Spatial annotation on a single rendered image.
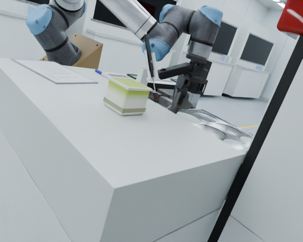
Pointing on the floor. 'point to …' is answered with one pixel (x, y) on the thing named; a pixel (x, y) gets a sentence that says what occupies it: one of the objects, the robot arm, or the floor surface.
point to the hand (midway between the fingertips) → (172, 111)
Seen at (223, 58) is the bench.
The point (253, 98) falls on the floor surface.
